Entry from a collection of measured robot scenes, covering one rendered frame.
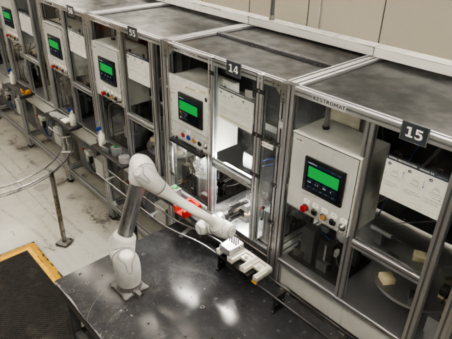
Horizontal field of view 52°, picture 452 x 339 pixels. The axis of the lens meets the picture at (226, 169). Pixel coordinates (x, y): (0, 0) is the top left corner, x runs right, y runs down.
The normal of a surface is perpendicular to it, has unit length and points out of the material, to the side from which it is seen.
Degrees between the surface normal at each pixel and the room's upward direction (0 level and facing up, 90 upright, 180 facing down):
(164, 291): 0
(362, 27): 90
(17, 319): 0
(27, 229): 0
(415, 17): 90
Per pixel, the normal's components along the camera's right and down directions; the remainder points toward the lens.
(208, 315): 0.02, -0.87
